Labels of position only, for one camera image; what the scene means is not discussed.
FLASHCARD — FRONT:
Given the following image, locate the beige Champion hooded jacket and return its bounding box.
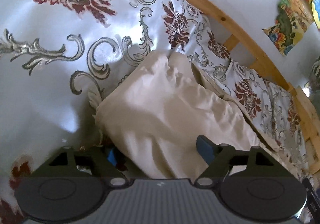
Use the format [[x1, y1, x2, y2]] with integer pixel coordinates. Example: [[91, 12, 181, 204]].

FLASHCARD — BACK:
[[95, 51, 279, 180]]

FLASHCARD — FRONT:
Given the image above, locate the wooden bed frame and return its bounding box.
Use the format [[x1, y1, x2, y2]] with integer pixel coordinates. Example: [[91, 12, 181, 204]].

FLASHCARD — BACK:
[[17, 0, 320, 174]]

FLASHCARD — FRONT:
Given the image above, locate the plastic bag of clothes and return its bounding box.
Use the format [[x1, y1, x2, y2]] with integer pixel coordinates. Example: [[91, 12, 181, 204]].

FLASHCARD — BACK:
[[309, 57, 320, 93]]

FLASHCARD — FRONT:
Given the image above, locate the floral white bed cover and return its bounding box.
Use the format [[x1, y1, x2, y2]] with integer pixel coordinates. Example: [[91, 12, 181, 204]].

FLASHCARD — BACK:
[[1, 0, 309, 223]]

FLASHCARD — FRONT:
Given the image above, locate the colourful landscape poster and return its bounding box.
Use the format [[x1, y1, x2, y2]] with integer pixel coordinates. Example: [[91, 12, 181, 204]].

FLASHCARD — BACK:
[[263, 0, 313, 56]]

